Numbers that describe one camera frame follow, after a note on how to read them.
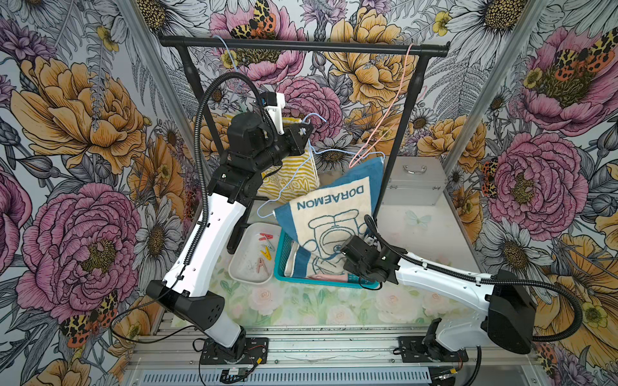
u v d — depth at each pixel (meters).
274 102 0.52
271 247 0.96
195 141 0.40
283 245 0.87
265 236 0.99
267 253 0.94
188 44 0.57
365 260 0.61
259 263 0.92
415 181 1.05
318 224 0.74
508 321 0.40
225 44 0.55
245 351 0.73
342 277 0.85
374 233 0.79
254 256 0.95
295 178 0.77
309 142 0.62
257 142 0.48
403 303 0.82
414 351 0.74
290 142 0.53
